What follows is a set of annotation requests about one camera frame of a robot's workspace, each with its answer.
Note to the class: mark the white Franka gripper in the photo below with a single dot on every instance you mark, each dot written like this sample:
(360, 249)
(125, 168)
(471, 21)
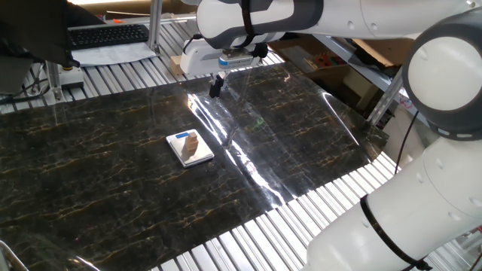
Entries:
(196, 60)

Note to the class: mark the small stepped wooden block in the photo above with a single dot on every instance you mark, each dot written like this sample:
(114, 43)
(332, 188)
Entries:
(191, 143)

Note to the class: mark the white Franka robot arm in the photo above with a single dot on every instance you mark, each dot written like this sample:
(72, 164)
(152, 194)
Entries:
(444, 75)

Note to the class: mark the silver digital pocket scale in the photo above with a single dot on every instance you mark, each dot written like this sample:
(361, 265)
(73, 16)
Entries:
(196, 158)

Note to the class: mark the silver flange mounting plate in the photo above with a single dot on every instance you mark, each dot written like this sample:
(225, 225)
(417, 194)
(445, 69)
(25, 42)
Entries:
(235, 60)

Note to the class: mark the light wooden cube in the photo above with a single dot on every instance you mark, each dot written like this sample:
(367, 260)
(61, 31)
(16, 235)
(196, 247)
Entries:
(174, 66)

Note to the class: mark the white paper sheet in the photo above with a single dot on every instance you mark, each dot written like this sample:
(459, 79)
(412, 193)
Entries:
(113, 54)

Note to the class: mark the open cardboard box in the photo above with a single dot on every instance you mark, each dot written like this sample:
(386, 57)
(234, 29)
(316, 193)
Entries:
(327, 60)

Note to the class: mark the orange marker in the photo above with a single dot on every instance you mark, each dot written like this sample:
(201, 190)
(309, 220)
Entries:
(118, 21)

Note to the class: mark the black computer keyboard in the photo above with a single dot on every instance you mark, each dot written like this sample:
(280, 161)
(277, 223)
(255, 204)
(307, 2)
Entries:
(107, 35)

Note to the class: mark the white emergency stop box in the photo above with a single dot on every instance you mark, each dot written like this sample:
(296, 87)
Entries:
(73, 79)

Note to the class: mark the black marble pattern mat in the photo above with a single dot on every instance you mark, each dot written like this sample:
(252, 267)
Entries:
(94, 195)

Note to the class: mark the aluminium table leg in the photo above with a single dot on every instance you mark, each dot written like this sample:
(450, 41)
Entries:
(384, 101)

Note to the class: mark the black monitor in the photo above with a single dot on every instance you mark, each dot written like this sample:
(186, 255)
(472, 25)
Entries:
(34, 26)

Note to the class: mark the dark grey box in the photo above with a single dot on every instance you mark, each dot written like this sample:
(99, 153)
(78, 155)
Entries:
(15, 75)

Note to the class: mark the aluminium frame post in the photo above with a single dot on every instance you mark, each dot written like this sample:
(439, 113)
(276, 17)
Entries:
(55, 81)
(154, 22)

